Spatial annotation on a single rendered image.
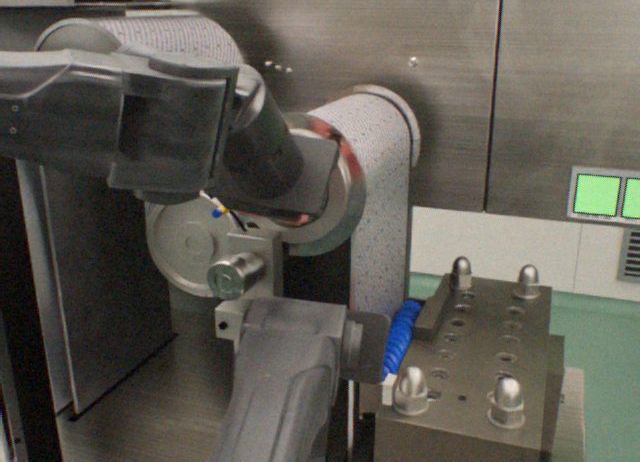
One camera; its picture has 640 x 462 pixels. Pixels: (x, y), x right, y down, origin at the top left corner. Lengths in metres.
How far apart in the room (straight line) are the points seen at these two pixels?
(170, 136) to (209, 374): 0.67
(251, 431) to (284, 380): 0.05
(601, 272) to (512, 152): 2.58
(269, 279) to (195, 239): 0.11
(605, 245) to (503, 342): 2.61
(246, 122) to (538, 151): 0.57
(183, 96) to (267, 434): 0.19
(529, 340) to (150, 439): 0.49
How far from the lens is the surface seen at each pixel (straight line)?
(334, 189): 0.63
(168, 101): 0.38
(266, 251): 0.65
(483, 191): 0.95
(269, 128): 0.46
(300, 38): 0.99
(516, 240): 3.43
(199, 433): 0.90
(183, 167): 0.39
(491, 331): 0.87
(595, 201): 0.94
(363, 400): 0.74
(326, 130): 0.63
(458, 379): 0.76
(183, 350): 1.09
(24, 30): 0.86
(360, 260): 0.68
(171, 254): 0.76
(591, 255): 3.45
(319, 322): 0.46
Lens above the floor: 1.42
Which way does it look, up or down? 19 degrees down
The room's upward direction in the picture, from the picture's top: straight up
